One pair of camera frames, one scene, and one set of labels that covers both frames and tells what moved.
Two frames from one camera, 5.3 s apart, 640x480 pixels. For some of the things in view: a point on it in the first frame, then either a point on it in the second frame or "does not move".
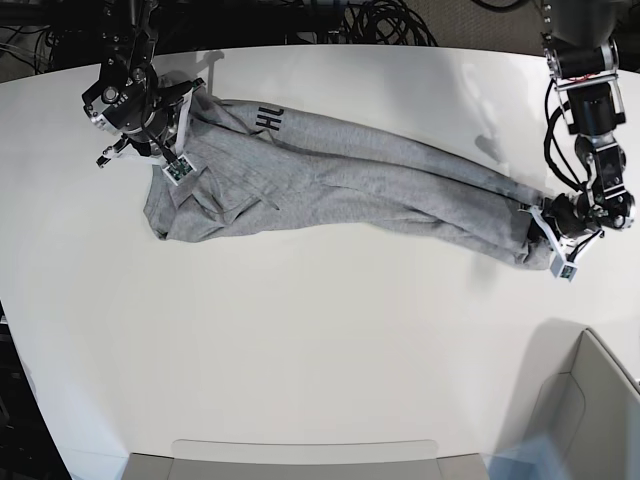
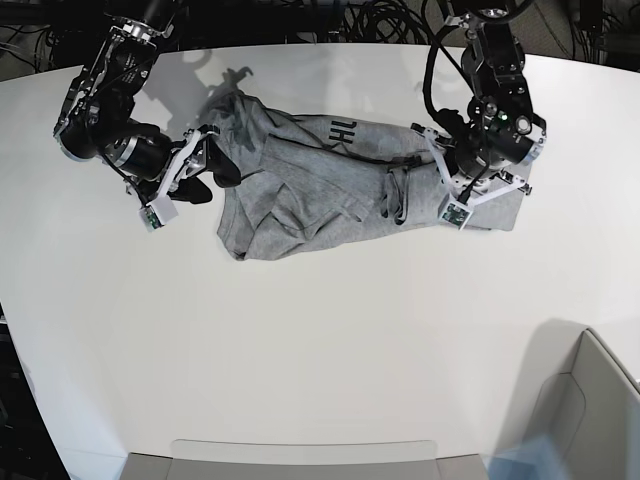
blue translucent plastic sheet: (538, 458) does not move
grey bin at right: (572, 389) does not move
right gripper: (568, 212) -> (475, 179)
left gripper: (143, 114) -> (150, 165)
